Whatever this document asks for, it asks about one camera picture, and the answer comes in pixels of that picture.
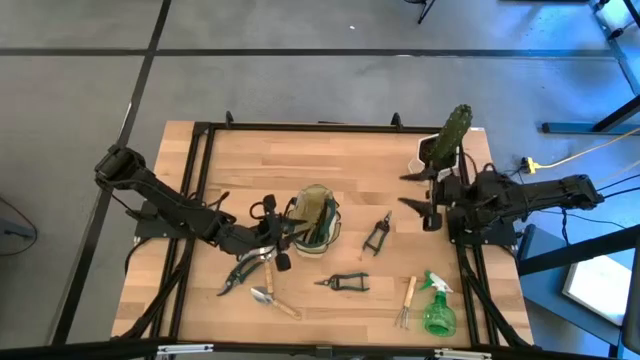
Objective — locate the blue and black desk foot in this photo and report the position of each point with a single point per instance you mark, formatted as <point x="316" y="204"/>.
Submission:
<point x="565" y="128"/>

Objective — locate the black aluminium table frame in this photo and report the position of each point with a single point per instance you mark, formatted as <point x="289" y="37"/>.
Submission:
<point x="320" y="128"/>

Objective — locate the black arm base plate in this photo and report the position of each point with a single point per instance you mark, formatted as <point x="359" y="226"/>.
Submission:
<point x="492" y="240"/>
<point x="150" y="230"/>

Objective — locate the yellow power plug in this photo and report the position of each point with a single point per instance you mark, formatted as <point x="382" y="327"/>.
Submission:
<point x="529" y="165"/>

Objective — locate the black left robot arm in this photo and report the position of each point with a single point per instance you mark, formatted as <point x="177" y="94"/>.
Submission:
<point x="165" y="200"/>

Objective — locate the grey metal desk leg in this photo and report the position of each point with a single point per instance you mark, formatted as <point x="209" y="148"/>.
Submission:
<point x="616" y="50"/>

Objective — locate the green plastic spray bottle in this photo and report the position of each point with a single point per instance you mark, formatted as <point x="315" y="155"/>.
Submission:
<point x="439" y="315"/>

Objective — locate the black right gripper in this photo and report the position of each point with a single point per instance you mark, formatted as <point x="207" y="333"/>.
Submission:
<point x="433" y="222"/>

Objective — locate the silver frame bracket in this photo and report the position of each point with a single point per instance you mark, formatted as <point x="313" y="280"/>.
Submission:
<point x="462" y="354"/>
<point x="185" y="348"/>

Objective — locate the grey floor stand foot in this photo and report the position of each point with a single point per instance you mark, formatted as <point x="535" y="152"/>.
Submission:
<point x="12" y="234"/>

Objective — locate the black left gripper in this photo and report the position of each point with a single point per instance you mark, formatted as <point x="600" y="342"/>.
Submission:
<point x="282" y="262"/>

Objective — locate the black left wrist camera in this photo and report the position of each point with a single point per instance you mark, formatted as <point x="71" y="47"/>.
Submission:
<point x="260" y="232"/>

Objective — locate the white flat panel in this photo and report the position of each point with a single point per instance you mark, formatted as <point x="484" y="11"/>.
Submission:
<point x="597" y="290"/>

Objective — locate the dark desk with black bar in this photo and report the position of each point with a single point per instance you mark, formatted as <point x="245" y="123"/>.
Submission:
<point x="575" y="251"/>

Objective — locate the black stand leg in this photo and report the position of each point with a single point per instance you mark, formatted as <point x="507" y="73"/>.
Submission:
<point x="425" y="11"/>

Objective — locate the cream gardening bag green trim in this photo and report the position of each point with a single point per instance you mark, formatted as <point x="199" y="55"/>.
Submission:
<point x="320" y="247"/>

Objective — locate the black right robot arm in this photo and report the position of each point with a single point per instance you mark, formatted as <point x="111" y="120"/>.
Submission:
<point x="540" y="195"/>

